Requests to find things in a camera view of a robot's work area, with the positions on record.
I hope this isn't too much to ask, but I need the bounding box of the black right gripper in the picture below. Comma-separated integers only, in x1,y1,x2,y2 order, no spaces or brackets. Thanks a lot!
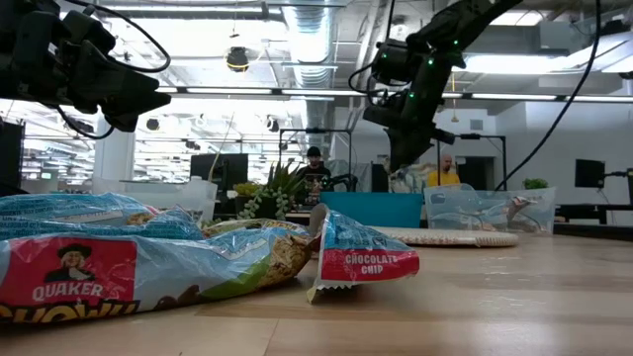
363,93,457,175

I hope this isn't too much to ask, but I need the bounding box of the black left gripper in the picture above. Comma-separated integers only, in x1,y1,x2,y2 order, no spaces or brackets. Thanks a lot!
0,0,172,134

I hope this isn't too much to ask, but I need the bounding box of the green and purple granola bar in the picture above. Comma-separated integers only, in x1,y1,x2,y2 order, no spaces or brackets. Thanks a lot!
429,210,496,232

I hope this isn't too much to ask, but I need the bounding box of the chocolate chip granola bar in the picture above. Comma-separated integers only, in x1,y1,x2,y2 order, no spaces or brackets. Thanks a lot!
306,202,421,304

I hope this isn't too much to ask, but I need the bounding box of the dark brown granola bar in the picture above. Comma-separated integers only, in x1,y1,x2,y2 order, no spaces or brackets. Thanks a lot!
494,196,543,233

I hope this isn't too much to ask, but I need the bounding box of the blue wrapper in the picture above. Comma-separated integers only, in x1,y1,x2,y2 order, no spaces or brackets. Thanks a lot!
0,206,205,242

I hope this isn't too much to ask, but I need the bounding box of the yellow-green granola bar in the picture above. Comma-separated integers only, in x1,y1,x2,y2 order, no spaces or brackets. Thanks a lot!
201,219,311,238

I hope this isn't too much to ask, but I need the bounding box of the Quaker Chewy bar wrapper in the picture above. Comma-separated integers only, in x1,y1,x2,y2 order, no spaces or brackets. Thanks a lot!
0,227,322,325

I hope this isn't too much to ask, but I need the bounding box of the patterned cloth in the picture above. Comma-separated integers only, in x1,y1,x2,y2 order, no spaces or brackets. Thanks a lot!
388,165,436,194

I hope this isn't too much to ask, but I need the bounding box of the person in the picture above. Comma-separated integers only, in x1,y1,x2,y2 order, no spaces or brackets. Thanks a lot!
425,153,462,189
295,145,333,205

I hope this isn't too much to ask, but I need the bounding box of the white column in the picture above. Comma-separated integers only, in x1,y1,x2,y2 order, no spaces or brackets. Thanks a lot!
92,111,137,182

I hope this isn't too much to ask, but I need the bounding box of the clear plastic bin with label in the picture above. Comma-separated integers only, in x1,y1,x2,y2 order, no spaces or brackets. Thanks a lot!
423,183,558,236

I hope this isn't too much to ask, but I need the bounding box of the teal plastic bin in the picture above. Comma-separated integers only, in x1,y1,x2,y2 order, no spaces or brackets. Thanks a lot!
318,191,425,229

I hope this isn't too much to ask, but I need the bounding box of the round woven mat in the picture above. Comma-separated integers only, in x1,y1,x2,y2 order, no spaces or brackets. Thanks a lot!
368,224,520,248

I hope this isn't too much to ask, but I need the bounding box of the long ceiling light strip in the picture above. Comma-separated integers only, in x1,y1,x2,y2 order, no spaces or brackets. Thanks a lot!
157,86,633,104

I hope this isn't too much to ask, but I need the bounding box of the black ceiling-mounted device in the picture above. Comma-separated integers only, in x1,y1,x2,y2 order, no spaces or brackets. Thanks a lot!
226,45,250,74

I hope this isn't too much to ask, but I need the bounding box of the black computer monitor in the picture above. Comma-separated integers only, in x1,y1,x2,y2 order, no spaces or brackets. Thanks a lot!
190,152,249,190

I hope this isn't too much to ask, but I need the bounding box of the spiky green succulent plant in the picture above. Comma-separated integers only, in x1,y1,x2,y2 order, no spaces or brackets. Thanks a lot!
265,160,309,200

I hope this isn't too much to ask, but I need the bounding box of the tall black panel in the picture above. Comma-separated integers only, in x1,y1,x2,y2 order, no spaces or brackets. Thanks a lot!
0,121,26,197

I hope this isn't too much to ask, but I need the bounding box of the black plant pot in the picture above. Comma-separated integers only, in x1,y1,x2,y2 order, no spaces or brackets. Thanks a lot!
234,195,279,222

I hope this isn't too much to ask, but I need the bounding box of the small yellow-green succulent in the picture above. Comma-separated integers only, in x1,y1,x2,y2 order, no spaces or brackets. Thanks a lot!
232,181,261,198

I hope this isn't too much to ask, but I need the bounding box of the trailing bead succulent plant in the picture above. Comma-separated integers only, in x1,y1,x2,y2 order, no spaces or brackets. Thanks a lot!
235,187,292,223

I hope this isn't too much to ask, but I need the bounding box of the small black monitor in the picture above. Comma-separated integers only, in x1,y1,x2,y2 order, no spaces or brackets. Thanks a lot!
574,158,607,189

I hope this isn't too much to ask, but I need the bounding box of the black low bench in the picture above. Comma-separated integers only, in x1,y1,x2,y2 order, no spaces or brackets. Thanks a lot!
553,202,633,227

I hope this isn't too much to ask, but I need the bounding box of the yellow hanging ceiling cord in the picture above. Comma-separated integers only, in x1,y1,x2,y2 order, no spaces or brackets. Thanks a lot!
449,73,459,124

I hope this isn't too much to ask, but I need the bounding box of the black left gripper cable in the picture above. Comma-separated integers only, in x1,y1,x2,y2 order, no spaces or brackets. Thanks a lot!
53,0,173,141

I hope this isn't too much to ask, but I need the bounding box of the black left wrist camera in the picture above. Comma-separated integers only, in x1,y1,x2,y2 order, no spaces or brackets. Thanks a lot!
61,9,118,56

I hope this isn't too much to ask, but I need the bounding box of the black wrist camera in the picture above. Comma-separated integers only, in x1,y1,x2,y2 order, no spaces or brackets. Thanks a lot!
370,40,414,86
61,9,118,56

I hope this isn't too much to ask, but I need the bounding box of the black metal frame stand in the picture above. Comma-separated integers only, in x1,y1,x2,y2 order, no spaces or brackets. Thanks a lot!
436,133,508,192
278,127,353,192

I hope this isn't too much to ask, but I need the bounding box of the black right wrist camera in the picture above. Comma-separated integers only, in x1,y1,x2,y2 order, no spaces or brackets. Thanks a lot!
370,40,414,86

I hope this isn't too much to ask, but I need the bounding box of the thin right wrist camera cable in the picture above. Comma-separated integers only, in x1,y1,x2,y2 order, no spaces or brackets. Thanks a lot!
348,0,397,96

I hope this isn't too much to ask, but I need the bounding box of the silver ceiling duct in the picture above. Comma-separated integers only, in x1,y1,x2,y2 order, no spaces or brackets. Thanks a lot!
281,0,342,149

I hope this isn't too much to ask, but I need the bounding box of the long black right arm cable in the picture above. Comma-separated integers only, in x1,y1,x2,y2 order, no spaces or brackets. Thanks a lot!
495,0,602,192

